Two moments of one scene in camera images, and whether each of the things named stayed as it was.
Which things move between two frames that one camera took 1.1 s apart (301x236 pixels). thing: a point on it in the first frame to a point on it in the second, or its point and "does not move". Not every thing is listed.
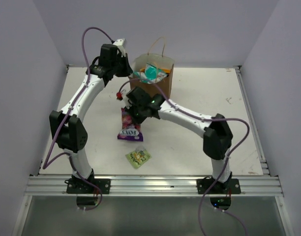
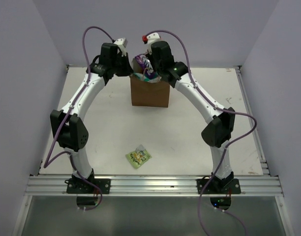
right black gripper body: (137, 115) to (155, 65)
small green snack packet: (138, 157) does not move
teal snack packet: (151, 74) does not move
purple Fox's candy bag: (130, 131) to (146, 65)
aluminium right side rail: (252, 120) does not move
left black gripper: (128, 70) does not move
